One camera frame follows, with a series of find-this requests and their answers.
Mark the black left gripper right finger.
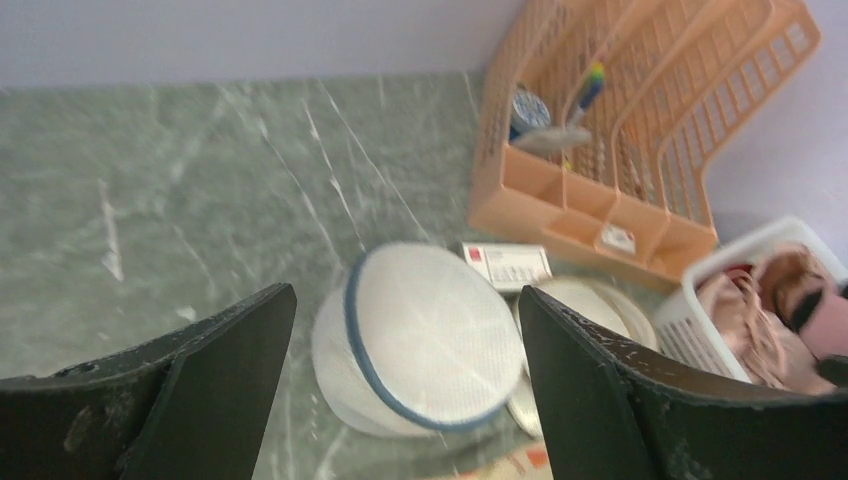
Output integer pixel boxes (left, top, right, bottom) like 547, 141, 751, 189
519, 286, 847, 479

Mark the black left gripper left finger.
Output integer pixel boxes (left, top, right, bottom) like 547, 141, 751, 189
1, 283, 297, 479

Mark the tulip print mesh laundry bag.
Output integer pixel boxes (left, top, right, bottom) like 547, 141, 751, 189
457, 442, 554, 480

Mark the cream embroidered mesh laundry bag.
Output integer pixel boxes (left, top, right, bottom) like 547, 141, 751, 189
508, 277, 660, 439

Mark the white plastic laundry basket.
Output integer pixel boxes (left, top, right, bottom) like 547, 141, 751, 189
651, 216, 847, 382

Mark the pink satin bra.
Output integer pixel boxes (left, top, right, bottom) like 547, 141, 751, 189
696, 242, 836, 395

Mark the white blue-trimmed mesh laundry bag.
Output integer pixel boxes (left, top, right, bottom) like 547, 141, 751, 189
311, 242, 525, 437

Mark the dusty pink bra cup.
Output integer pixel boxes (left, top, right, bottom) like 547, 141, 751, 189
789, 290, 847, 360

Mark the small white red card box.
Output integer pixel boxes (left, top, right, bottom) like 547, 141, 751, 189
461, 242, 552, 294

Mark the orange plastic file organizer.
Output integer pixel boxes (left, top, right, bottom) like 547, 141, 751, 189
468, 1, 821, 292

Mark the blue white round tin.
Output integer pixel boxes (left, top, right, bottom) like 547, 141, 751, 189
509, 89, 551, 141

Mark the multicolour marker pen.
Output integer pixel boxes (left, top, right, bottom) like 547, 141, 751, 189
566, 62, 605, 127

